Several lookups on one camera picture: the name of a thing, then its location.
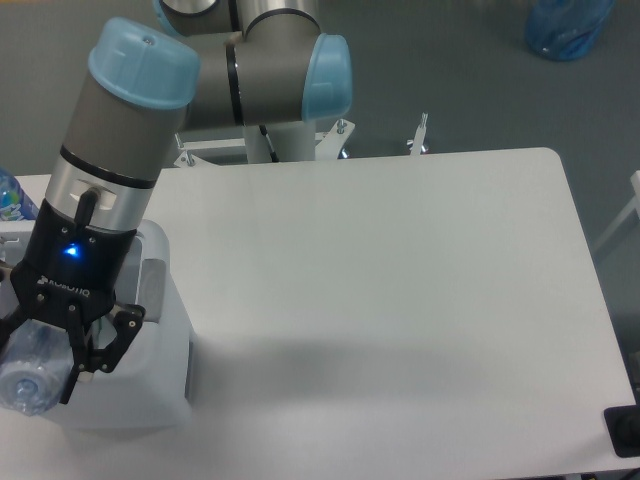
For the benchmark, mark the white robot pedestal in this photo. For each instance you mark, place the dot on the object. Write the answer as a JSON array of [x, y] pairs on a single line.
[[264, 144]]

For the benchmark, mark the white trash can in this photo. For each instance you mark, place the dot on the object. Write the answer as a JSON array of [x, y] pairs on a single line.
[[150, 386]]

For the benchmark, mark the white frame at right edge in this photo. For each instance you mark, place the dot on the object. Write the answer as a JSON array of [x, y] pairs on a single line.
[[622, 224]]

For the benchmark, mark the blue labelled bottle at edge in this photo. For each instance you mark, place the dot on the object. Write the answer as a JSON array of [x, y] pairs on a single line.
[[16, 205]]

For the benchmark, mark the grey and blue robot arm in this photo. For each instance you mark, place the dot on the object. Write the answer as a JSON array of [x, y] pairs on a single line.
[[267, 62]]

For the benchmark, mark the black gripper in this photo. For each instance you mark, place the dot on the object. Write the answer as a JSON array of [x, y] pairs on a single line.
[[66, 279]]

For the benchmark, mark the black device at table corner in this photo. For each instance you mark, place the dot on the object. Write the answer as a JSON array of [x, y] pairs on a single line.
[[623, 426]]

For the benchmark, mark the clear plastic water bottle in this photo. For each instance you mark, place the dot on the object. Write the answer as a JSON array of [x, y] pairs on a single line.
[[35, 366]]

